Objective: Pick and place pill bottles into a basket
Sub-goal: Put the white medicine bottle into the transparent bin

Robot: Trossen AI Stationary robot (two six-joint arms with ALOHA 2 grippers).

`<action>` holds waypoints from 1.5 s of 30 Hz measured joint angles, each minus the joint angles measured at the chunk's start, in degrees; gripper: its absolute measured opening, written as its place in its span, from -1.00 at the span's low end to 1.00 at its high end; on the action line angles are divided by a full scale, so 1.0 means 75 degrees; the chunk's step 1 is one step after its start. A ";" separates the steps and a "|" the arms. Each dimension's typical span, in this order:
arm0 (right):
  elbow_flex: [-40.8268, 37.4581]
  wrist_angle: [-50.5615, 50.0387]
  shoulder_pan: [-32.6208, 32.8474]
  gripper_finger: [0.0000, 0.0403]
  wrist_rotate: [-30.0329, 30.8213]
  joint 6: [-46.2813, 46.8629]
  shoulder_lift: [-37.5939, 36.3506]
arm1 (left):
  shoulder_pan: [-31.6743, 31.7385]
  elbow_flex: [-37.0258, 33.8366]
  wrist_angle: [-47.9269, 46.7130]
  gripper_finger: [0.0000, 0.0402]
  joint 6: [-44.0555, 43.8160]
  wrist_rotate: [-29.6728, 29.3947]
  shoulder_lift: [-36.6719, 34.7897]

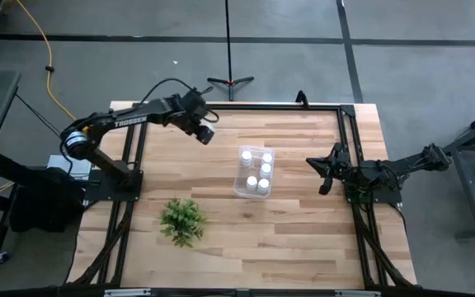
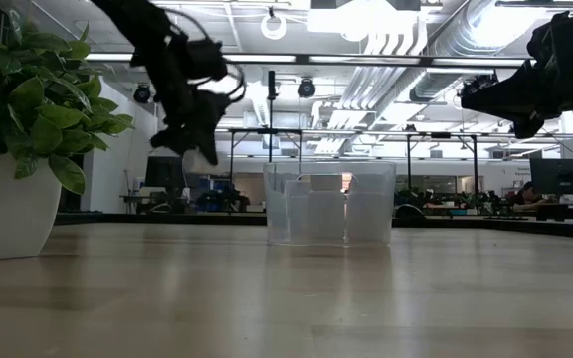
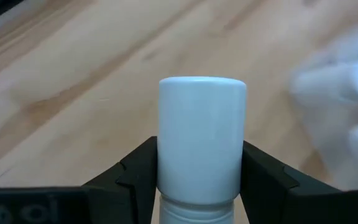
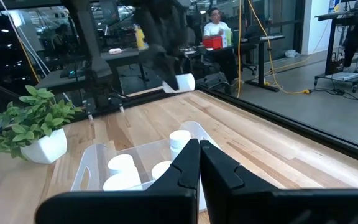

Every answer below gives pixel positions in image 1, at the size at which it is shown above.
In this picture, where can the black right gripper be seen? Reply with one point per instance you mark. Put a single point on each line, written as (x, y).
(340, 163)

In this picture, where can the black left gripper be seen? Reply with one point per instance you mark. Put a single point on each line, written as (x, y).
(194, 113)

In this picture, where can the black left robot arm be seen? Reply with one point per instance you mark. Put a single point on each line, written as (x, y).
(130, 119)

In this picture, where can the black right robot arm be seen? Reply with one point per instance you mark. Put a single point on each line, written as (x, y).
(402, 167)

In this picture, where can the clear plastic basket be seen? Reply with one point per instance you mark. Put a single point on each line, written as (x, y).
(239, 181)

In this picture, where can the black tripod stand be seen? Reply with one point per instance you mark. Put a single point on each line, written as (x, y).
(229, 41)

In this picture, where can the green plant in white pot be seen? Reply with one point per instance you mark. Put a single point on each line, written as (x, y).
(182, 220)

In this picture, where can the white flat box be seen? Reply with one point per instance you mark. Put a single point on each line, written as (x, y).
(76, 167)

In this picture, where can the black bag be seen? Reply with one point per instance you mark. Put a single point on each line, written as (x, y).
(43, 202)

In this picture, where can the black clamp mount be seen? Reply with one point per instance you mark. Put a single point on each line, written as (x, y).
(302, 98)

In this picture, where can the silver metal bracket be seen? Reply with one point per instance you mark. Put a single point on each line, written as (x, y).
(357, 293)
(127, 293)

